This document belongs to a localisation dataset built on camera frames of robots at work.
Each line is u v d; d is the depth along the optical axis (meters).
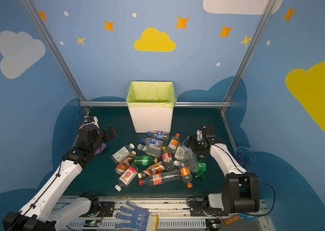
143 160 0.86
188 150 0.93
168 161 0.89
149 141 0.96
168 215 0.73
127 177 0.82
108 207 0.75
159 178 0.80
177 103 0.87
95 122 0.68
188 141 0.80
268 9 0.70
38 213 0.39
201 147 0.66
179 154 0.90
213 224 0.71
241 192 0.42
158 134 0.99
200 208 0.74
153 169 0.84
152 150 0.95
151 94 1.01
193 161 0.85
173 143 0.95
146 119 0.94
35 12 0.71
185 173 0.82
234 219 0.70
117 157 0.90
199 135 0.79
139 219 0.72
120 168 0.84
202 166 0.86
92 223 0.70
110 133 0.71
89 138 0.55
